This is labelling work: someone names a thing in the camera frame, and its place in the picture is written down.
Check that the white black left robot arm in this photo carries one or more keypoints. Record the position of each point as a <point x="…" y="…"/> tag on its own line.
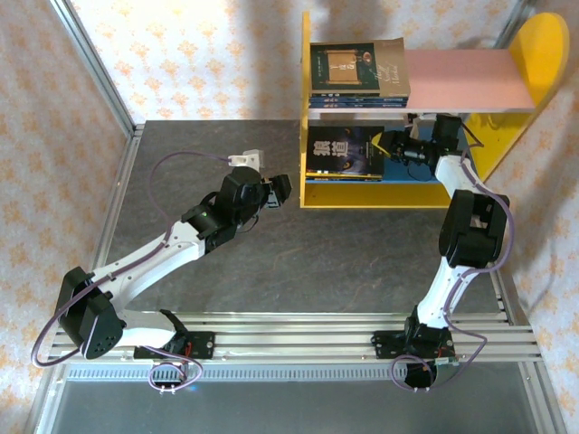
<point x="145" y="267"/>

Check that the black antler book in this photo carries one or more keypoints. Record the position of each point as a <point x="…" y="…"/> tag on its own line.
<point x="344" y="180"/>

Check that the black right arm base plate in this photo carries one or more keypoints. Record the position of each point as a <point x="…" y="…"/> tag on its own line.
<point x="384" y="346"/>

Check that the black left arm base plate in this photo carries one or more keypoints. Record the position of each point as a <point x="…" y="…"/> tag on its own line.
<point x="205" y="346"/>

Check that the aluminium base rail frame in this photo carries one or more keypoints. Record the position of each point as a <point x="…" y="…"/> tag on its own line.
<point x="294" y="343"/>

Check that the green brown scroll book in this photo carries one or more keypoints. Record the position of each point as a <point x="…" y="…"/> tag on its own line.
<point x="362" y="68"/>

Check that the small green circuit board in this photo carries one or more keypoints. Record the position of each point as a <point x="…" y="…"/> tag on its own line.
<point x="448" y="361"/>

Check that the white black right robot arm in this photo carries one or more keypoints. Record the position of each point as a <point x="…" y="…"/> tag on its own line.
<point x="436" y="298"/>

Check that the dark wolf eyes book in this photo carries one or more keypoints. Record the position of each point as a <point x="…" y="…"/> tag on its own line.
<point x="339" y="149"/>

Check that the dark blue face book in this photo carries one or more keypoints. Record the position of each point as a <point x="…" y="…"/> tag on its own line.
<point x="362" y="105"/>
<point x="362" y="98"/>

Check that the yellow pink blue bookshelf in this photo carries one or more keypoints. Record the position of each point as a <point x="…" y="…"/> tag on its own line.
<point x="452" y="81"/>

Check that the grey metal sheet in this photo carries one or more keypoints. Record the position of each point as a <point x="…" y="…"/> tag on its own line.
<point x="294" y="407"/>

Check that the yellow cartoon book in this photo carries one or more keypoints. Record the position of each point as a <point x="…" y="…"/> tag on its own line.
<point x="344" y="176"/>

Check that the aluminium corner post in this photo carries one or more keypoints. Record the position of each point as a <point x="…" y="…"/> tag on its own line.
<point x="518" y="20"/>
<point x="89" y="50"/>

